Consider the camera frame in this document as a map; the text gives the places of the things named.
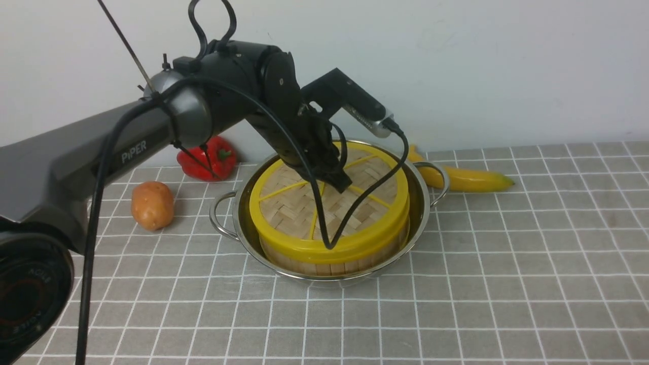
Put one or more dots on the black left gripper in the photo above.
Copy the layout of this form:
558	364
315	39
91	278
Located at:
313	135

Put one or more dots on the bamboo steamer lid yellow rim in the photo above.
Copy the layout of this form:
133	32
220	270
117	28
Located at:
282	205

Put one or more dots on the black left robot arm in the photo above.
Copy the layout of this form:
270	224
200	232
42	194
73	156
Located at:
53	183

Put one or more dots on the stainless steel pot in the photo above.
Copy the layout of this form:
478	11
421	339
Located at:
230	215

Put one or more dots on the red bell pepper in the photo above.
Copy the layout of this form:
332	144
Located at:
213	161

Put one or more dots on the yellow banana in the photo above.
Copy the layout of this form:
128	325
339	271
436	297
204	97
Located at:
468	180

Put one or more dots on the brown potato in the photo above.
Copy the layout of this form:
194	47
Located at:
152	205

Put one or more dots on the grey checkered tablecloth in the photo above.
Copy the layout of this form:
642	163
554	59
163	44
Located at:
554	271

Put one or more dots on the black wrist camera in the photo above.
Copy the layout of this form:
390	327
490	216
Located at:
336	91

